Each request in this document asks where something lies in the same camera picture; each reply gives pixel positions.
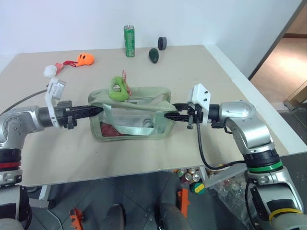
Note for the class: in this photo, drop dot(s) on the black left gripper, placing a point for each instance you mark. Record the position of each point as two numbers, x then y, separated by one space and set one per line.
64 116

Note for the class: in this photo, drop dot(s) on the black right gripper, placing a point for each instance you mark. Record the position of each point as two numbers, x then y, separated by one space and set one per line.
195 115

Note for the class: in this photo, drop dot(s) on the green clear zip pouch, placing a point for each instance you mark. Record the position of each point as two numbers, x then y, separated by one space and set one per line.
134 119

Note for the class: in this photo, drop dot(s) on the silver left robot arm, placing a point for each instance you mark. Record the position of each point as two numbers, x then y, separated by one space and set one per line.
22 119

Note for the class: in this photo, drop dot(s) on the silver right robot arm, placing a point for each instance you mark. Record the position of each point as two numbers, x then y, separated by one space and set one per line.
251 134

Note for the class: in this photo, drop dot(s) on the orange plush face toy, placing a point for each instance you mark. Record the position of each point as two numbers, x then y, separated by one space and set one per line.
86 60

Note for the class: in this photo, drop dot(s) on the white fluffy ball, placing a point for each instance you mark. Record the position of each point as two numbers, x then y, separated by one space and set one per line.
50 71

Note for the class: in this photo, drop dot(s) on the drink can under table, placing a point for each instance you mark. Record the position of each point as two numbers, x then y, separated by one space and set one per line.
192 170
196 177
188 177
181 172

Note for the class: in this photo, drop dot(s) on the dark green avocado toy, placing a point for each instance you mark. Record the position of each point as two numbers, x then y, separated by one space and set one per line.
153 55

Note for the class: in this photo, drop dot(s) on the black round puck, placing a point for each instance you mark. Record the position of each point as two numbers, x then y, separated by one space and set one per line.
162 43

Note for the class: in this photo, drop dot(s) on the green and yellow round toy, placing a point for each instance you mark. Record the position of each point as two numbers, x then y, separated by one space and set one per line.
197 188

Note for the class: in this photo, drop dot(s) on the green drink can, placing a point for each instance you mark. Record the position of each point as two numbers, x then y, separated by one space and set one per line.
129 40

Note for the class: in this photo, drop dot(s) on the orange plastic tool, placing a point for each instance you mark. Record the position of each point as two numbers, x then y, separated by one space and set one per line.
184 202

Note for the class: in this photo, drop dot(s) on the white table leg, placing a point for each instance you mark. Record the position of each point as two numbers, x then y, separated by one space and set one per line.
44 192

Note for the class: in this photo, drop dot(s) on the clear bag of bottles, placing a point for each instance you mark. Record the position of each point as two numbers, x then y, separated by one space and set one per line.
227 191

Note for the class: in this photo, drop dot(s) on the dark rounded shape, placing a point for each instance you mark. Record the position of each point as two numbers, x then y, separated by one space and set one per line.
172 215
115 216

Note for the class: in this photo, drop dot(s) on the orange and black toy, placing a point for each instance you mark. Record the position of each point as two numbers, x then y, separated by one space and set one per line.
76 216

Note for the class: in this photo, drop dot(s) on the metal glass stand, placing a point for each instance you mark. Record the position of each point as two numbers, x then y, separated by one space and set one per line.
296 98

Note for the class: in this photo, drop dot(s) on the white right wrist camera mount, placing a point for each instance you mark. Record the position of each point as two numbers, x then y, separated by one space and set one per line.
200 97

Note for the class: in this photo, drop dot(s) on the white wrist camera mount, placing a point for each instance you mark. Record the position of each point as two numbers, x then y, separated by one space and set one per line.
55 88
200 97

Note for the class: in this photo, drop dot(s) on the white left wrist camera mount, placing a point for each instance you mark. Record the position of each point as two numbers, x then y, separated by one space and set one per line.
55 88

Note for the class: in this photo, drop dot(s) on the grey table frame bracket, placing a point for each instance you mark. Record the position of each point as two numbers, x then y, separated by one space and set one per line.
225 176

